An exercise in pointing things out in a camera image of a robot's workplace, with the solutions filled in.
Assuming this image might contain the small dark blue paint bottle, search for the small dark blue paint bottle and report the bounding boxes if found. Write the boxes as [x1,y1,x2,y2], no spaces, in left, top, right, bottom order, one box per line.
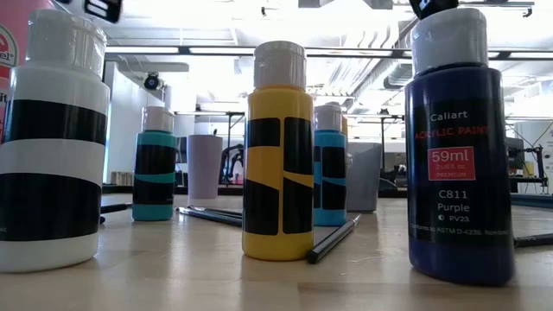
[404,7,516,287]

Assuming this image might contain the translucent grey plastic bin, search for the translucent grey plastic bin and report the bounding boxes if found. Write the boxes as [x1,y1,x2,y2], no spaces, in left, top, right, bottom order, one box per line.
[345,142,385,213]

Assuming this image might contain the light wooden blocks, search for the light wooden blocks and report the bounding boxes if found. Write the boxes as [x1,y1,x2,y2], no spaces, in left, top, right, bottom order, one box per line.
[110,171,136,187]

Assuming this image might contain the small light blue paint bottle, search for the small light blue paint bottle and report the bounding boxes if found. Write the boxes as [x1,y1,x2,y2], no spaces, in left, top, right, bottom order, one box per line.
[312,104,348,227]

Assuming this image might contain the black markers at right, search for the black markers at right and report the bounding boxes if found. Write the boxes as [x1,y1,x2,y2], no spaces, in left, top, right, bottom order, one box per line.
[512,232,553,250]

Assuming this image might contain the lilac plastic cup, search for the lilac plastic cup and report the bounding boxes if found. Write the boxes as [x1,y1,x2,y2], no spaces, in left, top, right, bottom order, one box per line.
[187,134,225,200]

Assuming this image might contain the black round ceiling camera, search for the black round ceiling camera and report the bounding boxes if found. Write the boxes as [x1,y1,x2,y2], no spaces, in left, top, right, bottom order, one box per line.
[143,72,164,92]

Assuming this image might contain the small yellow paint bottle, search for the small yellow paint bottle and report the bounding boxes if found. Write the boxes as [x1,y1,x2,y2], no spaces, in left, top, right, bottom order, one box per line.
[241,41,315,263]

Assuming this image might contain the small teal paint bottle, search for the small teal paint bottle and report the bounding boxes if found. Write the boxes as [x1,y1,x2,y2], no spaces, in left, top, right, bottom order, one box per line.
[131,105,178,222]

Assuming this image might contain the small white paint bottle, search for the small white paint bottle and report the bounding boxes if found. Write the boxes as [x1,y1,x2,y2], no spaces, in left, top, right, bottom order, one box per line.
[0,8,111,274]

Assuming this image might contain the black equipment stand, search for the black equipment stand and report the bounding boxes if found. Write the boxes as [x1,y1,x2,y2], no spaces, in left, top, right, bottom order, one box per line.
[507,136,550,194]

